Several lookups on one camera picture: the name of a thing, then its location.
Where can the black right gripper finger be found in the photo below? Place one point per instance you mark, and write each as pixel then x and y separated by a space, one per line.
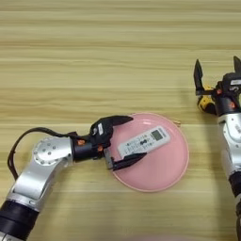
pixel 237 66
pixel 198 75

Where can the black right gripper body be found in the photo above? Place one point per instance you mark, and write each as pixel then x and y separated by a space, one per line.
pixel 227 103

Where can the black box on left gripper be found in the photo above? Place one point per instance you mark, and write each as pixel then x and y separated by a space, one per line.
pixel 100 131

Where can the pink round plate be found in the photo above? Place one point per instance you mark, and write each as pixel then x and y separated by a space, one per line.
pixel 163 169

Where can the thin wooden stick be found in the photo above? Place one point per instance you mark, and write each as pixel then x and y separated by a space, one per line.
pixel 178 121

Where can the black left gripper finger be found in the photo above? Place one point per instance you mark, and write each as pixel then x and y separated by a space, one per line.
pixel 128 160
pixel 120 119

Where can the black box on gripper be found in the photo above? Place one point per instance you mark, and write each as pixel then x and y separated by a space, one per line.
pixel 232 84
pixel 100 131

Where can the white remote control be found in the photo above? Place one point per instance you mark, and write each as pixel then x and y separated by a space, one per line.
pixel 144 141

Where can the yellow black tape measure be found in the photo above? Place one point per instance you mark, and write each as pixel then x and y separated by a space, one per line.
pixel 205 102

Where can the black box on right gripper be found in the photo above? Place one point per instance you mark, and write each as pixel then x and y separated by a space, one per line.
pixel 232 84

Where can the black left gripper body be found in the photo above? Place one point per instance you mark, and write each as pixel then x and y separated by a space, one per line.
pixel 84 149

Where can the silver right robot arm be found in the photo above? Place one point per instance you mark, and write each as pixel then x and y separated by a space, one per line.
pixel 232 135

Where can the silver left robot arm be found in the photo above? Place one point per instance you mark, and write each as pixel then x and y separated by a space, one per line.
pixel 37 175

